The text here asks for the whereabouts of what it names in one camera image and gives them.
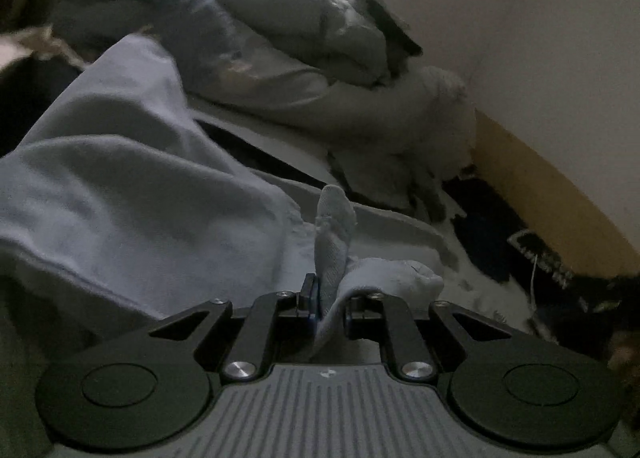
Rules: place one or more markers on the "white pillow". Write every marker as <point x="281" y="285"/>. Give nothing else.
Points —
<point x="415" y="118"/>

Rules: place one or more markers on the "khaki brown garment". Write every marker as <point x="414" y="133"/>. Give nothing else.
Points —
<point x="45" y="45"/>

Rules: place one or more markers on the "black white-printed garment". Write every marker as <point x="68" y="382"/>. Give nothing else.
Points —
<point x="485" y="228"/>

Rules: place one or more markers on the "wooden headboard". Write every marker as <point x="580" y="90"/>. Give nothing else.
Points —
<point x="550" y="188"/>

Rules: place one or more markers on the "grey-green puffy quilt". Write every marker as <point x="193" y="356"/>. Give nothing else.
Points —
<point x="310" y="23"/>

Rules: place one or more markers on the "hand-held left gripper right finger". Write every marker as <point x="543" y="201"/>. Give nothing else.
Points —
<point x="357" y="313"/>

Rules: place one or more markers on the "black pants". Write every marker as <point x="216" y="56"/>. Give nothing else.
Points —
<point x="35" y="98"/>

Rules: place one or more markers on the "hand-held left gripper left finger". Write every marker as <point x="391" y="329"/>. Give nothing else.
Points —
<point x="307" y="298"/>

